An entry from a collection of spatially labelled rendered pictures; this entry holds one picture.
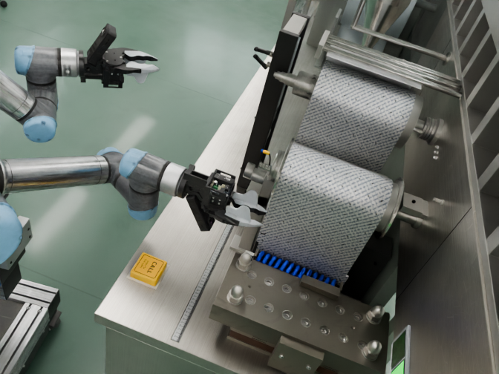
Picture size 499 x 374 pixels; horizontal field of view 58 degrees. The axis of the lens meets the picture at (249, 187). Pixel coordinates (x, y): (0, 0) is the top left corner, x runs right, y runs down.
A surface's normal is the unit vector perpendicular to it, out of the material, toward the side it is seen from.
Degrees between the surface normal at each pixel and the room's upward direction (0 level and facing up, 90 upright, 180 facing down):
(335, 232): 90
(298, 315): 0
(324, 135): 92
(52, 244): 0
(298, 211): 90
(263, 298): 0
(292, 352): 90
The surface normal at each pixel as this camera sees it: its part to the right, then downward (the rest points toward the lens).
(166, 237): 0.22, -0.71
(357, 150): -0.30, 0.63
